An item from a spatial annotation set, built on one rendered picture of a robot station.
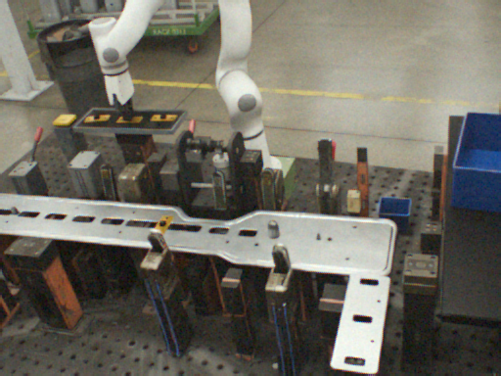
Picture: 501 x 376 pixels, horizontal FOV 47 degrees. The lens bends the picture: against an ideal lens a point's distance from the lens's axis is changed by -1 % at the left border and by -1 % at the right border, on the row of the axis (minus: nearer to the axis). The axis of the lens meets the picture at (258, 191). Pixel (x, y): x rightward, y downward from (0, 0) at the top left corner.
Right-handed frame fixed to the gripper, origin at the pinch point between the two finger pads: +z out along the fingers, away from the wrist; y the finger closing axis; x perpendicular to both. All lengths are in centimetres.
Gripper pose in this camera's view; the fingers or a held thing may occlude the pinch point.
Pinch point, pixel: (127, 113)
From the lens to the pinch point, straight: 198.9
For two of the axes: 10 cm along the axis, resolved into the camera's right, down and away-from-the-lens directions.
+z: 1.3, 8.1, 5.8
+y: -2.2, 5.9, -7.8
